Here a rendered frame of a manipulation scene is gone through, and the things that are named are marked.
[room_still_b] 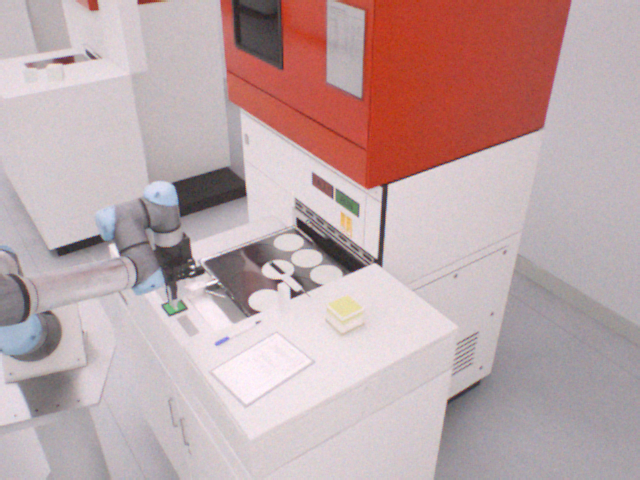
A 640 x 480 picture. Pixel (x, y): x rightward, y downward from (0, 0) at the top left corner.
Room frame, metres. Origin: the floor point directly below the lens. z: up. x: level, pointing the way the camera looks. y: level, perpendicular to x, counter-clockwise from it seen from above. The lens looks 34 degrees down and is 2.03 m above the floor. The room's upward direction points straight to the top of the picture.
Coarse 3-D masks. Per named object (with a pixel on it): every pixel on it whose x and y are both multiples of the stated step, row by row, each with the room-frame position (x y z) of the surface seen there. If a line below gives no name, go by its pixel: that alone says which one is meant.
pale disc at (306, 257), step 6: (300, 252) 1.61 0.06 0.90; (306, 252) 1.61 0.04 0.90; (312, 252) 1.61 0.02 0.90; (318, 252) 1.61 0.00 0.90; (294, 258) 1.58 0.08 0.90; (300, 258) 1.58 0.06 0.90; (306, 258) 1.58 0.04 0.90; (312, 258) 1.58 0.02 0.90; (318, 258) 1.58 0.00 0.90; (300, 264) 1.55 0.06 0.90; (306, 264) 1.55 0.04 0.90; (312, 264) 1.55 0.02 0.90
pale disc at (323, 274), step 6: (312, 270) 1.51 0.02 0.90; (318, 270) 1.52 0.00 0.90; (324, 270) 1.52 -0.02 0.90; (330, 270) 1.52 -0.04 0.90; (336, 270) 1.52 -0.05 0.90; (312, 276) 1.48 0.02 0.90; (318, 276) 1.48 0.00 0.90; (324, 276) 1.48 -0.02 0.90; (330, 276) 1.48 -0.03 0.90; (336, 276) 1.48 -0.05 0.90; (318, 282) 1.45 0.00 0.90; (324, 282) 1.46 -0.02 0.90
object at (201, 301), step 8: (192, 280) 1.49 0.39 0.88; (200, 296) 1.41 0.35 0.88; (208, 296) 1.41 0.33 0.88; (192, 304) 1.38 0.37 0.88; (200, 304) 1.38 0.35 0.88; (208, 304) 1.38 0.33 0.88; (216, 304) 1.38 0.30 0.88; (200, 312) 1.34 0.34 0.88; (208, 312) 1.34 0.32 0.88; (216, 312) 1.34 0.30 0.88; (208, 320) 1.31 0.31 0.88; (216, 320) 1.31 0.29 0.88; (224, 320) 1.31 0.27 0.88; (216, 328) 1.27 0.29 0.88; (224, 328) 1.27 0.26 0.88
